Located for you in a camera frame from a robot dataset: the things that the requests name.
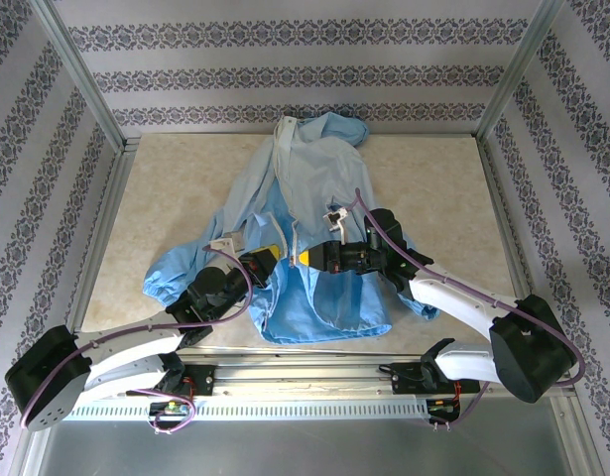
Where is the grey sheet metal panel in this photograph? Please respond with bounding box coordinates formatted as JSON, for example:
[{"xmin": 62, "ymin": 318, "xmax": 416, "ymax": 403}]
[{"xmin": 21, "ymin": 396, "xmax": 588, "ymax": 476}]

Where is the right electronics board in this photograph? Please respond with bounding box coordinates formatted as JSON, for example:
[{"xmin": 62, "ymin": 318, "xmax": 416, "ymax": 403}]
[{"xmin": 426, "ymin": 396, "xmax": 459, "ymax": 416}]

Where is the aluminium mounting rail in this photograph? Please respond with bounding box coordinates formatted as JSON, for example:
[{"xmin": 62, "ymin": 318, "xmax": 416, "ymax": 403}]
[{"xmin": 75, "ymin": 354, "xmax": 569, "ymax": 398}]

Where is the light blue zip jacket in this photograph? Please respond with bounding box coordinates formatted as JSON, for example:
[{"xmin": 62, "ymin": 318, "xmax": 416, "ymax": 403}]
[{"xmin": 143, "ymin": 111, "xmax": 440, "ymax": 348}]

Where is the aluminium table side rail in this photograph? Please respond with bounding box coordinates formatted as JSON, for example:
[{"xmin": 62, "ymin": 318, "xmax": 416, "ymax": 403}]
[
  {"xmin": 476, "ymin": 138, "xmax": 534, "ymax": 298},
  {"xmin": 68, "ymin": 148, "xmax": 135, "ymax": 331}
]

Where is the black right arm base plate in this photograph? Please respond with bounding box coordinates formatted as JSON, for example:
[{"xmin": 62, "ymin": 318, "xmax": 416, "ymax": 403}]
[{"xmin": 391, "ymin": 361, "xmax": 482, "ymax": 396}]

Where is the white slotted cable duct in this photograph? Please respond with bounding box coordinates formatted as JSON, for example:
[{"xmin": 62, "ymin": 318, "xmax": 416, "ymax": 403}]
[{"xmin": 65, "ymin": 394, "xmax": 430, "ymax": 421}]

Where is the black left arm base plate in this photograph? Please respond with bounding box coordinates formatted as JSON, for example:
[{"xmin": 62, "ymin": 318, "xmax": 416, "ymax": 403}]
[{"xmin": 153, "ymin": 364, "xmax": 217, "ymax": 398}]

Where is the left electronics board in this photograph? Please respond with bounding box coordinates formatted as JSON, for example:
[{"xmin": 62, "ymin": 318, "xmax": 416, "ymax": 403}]
[{"xmin": 149, "ymin": 399, "xmax": 196, "ymax": 417}]

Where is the electronics board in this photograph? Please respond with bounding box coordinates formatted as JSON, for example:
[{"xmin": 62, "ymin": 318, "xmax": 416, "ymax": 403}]
[
  {"xmin": 426, "ymin": 396, "xmax": 459, "ymax": 416},
  {"xmin": 149, "ymin": 399, "xmax": 196, "ymax": 417}
]

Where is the aluminium frame post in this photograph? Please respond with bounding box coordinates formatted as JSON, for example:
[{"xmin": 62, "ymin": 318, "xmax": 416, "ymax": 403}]
[
  {"xmin": 29, "ymin": 0, "xmax": 127, "ymax": 153},
  {"xmin": 475, "ymin": 0, "xmax": 571, "ymax": 141}
]

